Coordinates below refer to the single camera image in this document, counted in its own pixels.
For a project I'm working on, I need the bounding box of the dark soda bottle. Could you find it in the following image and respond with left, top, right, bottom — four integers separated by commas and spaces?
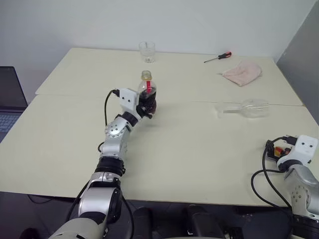
137, 70, 159, 118

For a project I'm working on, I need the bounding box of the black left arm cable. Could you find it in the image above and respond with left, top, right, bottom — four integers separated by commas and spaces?
98, 89, 120, 154

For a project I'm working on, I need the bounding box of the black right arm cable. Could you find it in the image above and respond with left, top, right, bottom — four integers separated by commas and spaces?
251, 135, 298, 209

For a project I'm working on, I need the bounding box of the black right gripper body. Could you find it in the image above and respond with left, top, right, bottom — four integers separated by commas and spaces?
279, 142, 294, 158

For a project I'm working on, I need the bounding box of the red black handled screwdriver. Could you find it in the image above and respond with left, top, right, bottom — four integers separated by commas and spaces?
203, 51, 232, 64

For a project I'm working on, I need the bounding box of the grey partition panel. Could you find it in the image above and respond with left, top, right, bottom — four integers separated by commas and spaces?
275, 0, 319, 125

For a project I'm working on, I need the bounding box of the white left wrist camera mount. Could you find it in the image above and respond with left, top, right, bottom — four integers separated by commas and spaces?
119, 87, 143, 120

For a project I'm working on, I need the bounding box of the clear glass tumbler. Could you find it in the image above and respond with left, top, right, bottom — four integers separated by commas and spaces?
138, 41, 156, 64

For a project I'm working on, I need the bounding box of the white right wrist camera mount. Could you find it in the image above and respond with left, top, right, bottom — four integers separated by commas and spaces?
277, 134, 319, 168

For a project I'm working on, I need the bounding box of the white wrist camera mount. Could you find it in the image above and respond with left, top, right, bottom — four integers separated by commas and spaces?
119, 87, 143, 120
277, 134, 319, 168

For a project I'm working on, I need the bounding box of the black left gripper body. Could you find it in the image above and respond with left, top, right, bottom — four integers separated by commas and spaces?
135, 92, 149, 118

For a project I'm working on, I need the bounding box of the dark laptop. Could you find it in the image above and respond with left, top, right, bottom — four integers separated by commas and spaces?
0, 66, 28, 144

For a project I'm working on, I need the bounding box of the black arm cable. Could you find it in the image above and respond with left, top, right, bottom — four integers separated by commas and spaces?
251, 135, 298, 209
98, 89, 120, 154

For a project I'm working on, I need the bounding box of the pink cloth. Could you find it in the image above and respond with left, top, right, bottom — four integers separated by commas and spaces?
217, 60, 264, 88

